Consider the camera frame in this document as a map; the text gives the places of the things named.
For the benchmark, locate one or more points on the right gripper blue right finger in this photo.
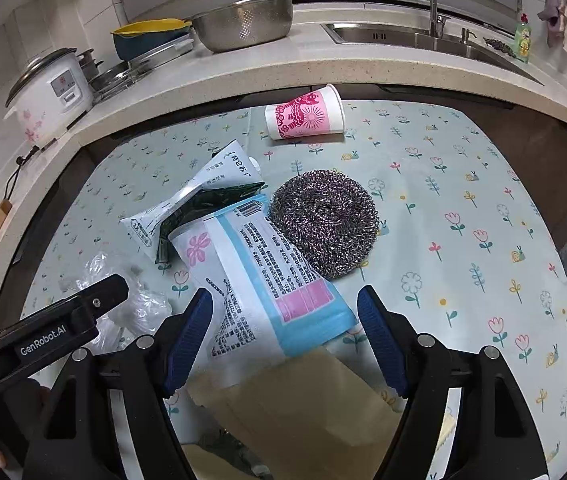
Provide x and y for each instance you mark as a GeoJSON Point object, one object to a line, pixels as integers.
{"type": "Point", "coordinates": [390, 357]}

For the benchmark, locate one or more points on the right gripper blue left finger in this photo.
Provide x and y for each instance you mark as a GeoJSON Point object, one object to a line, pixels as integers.
{"type": "Point", "coordinates": [182, 338]}

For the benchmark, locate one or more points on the clear plastic bag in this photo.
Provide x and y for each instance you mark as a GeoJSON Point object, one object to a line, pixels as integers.
{"type": "Point", "coordinates": [141, 313]}

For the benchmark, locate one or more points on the blue pink white wrapper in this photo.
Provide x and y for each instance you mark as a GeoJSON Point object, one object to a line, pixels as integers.
{"type": "Point", "coordinates": [269, 302]}

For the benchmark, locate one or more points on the beige paper bag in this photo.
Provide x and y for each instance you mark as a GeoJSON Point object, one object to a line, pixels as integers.
{"type": "Point", "coordinates": [308, 418]}

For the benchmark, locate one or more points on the steel wool scrubber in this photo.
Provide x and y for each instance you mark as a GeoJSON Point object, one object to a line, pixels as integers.
{"type": "Point", "coordinates": [329, 217]}

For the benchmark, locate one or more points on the white green milk carton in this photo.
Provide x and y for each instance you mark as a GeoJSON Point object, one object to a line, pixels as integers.
{"type": "Point", "coordinates": [229, 177]}

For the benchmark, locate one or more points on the pink white paper cup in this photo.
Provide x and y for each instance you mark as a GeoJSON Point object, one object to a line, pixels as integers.
{"type": "Point", "coordinates": [316, 113]}

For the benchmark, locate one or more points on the operator hand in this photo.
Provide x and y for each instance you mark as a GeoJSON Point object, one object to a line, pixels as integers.
{"type": "Point", "coordinates": [21, 408]}

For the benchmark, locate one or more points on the floral pale green tablecloth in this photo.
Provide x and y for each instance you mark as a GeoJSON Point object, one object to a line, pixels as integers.
{"type": "Point", "coordinates": [461, 249]}

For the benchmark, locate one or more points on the round steel steamer rack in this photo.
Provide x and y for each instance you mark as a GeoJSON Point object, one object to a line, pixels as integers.
{"type": "Point", "coordinates": [117, 79]}

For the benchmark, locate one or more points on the white floral rice cooker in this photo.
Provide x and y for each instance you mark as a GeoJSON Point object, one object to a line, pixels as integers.
{"type": "Point", "coordinates": [49, 97]}

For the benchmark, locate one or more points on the stainless steel sink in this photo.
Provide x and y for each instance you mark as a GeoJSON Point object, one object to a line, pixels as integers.
{"type": "Point", "coordinates": [345, 33]}

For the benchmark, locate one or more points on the yellow blue plastic basin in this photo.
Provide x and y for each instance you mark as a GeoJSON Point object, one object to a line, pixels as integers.
{"type": "Point", "coordinates": [140, 37]}

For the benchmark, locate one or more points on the dark scouring pad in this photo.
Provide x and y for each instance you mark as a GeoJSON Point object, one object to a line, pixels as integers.
{"type": "Point", "coordinates": [499, 46]}

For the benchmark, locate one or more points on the steel colander bowl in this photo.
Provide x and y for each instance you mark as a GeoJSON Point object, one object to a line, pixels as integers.
{"type": "Point", "coordinates": [243, 24]}

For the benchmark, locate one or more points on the green dish soap bottle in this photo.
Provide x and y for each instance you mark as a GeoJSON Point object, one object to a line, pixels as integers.
{"type": "Point", "coordinates": [523, 39]}

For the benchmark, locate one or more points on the hanging purple beige cloths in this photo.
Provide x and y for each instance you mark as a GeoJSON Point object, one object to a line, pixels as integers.
{"type": "Point", "coordinates": [554, 15]}

